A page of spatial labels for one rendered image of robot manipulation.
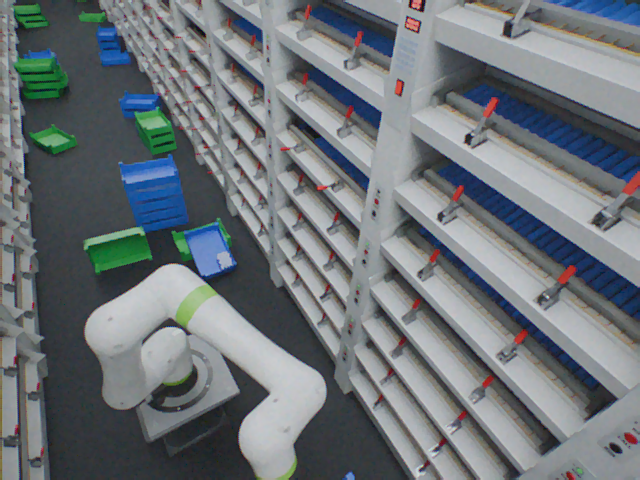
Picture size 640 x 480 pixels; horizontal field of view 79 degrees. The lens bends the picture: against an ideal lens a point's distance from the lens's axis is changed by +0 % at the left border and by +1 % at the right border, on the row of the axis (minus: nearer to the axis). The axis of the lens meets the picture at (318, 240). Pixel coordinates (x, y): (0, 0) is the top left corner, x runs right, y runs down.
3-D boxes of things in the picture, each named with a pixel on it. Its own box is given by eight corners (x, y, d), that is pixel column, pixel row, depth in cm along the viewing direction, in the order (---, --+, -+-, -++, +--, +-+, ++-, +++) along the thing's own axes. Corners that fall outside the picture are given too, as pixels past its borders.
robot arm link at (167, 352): (141, 378, 137) (129, 347, 124) (177, 347, 147) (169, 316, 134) (166, 399, 132) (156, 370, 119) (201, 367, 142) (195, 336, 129)
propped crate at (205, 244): (236, 269, 226) (236, 263, 220) (201, 281, 218) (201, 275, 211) (217, 228, 237) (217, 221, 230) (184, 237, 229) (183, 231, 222)
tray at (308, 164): (362, 233, 121) (360, 212, 113) (278, 143, 158) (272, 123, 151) (414, 203, 125) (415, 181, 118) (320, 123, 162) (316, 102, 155)
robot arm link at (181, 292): (138, 303, 103) (132, 274, 95) (177, 276, 112) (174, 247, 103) (186, 344, 98) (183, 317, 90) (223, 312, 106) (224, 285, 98)
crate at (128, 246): (95, 266, 222) (96, 275, 217) (83, 240, 208) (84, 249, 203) (150, 251, 233) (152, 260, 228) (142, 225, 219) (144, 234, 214)
